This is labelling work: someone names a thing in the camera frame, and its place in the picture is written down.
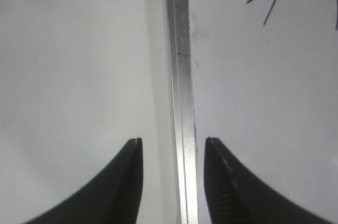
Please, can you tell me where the white board with aluminium frame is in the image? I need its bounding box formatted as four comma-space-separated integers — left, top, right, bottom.
167, 0, 337, 223

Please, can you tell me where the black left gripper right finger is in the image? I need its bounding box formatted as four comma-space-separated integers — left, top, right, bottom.
204, 137, 328, 223

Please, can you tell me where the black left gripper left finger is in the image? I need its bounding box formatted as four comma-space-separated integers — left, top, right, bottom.
29, 138, 143, 223

